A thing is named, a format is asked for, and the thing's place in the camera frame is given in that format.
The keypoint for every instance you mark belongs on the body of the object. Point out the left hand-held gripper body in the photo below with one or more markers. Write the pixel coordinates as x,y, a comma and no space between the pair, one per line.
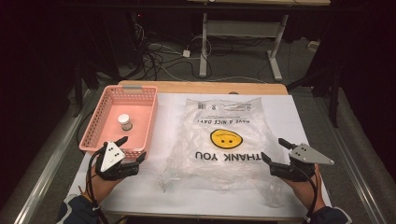
110,157

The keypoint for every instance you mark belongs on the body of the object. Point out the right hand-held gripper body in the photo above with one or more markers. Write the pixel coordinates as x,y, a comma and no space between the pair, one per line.
303,154

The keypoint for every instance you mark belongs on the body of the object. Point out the small white-lidded jar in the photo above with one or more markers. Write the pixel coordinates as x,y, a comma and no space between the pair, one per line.
124,120

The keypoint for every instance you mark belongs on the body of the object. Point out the pink plastic basket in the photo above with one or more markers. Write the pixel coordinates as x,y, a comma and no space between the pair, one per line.
102,130

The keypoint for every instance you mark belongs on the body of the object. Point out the clear smiley plastic bag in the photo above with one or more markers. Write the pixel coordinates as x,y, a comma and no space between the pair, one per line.
224,174

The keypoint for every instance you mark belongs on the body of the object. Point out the person's left hand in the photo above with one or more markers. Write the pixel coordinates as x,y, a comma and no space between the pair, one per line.
99,188

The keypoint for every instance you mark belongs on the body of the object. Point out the person's right hand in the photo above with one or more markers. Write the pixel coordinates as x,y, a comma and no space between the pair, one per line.
306,193

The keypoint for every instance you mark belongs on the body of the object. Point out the black stand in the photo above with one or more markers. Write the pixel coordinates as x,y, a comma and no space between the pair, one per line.
333,93
82,90

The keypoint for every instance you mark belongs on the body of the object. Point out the white power adapter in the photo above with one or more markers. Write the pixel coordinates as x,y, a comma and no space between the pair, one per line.
186,53

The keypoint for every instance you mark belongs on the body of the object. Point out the metal floor rail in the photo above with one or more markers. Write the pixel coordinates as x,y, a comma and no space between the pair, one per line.
355,161
53,161

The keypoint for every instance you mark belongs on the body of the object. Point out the white desk frame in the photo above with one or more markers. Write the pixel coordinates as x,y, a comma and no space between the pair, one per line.
243,28

